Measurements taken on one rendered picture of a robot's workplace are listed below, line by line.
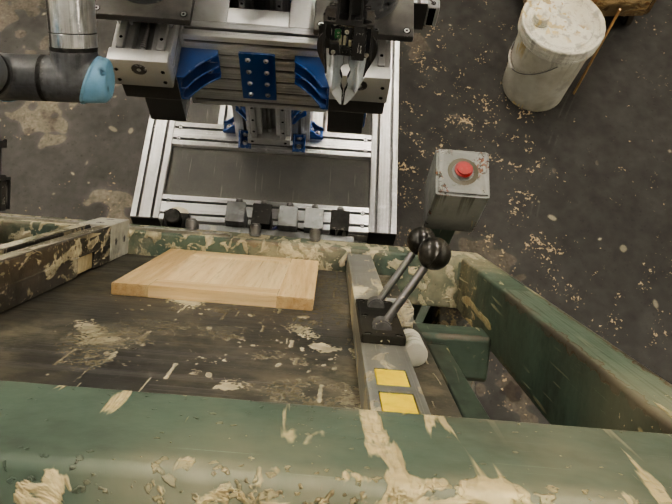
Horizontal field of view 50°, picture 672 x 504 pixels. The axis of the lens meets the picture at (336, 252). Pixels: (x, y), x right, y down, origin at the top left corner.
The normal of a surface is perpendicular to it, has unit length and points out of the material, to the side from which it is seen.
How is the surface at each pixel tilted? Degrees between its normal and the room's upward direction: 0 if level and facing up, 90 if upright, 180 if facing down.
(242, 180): 0
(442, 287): 33
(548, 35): 0
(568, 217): 0
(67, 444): 58
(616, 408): 90
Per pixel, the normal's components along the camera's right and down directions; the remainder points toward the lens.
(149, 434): 0.08, -0.99
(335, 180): 0.05, -0.42
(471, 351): 0.00, 0.14
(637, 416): -1.00, -0.08
